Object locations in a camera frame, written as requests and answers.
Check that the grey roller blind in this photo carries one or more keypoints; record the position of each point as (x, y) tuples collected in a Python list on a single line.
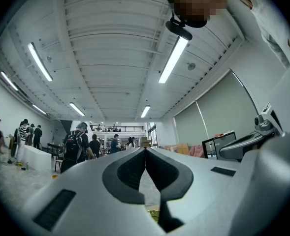
[(190, 126), (228, 107)]

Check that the tall glass window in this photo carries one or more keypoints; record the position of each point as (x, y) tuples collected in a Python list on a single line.
[(152, 133)]

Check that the round ceiling sensor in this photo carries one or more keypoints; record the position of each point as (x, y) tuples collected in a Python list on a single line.
[(50, 59), (191, 66)]

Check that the stack of cardboard boxes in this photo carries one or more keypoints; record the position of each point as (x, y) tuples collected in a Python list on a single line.
[(146, 141)]

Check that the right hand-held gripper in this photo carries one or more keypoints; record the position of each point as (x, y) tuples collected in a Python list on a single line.
[(265, 123)]

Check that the light wooden cabinet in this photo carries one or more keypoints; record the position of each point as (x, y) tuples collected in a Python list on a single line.
[(176, 149)]

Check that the person's head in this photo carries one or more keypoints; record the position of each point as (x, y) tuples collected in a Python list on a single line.
[(199, 4)]

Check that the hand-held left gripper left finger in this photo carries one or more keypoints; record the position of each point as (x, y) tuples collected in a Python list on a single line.
[(85, 193)]

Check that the black mezzanine railing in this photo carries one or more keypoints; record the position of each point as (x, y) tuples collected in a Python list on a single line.
[(120, 128)]

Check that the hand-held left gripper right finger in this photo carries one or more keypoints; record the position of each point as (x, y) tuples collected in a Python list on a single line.
[(203, 181)]

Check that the ceiling tube light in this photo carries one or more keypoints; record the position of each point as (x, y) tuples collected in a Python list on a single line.
[(173, 59), (40, 61), (145, 111), (77, 109), (39, 109), (9, 81)]

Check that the person's white printed t-shirt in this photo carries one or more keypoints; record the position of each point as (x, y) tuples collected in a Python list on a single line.
[(270, 21)]

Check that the white foam block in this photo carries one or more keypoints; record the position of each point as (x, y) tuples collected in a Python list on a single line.
[(37, 158)]

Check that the black head-mounted camera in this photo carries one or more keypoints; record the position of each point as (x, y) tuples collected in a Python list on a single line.
[(179, 31)]

